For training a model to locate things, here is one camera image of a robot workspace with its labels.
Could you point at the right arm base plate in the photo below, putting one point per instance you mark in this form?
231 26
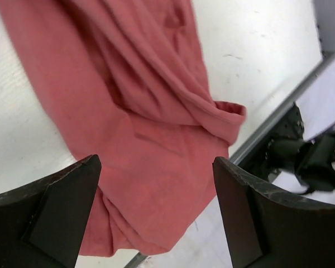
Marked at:
287 131

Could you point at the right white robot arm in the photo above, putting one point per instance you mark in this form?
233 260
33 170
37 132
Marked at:
302 167

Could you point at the red t shirt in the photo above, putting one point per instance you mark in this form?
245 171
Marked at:
126 80

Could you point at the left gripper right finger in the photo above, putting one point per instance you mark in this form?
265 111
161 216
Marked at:
266 226

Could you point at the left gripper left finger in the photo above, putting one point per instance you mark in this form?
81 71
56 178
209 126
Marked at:
42 223

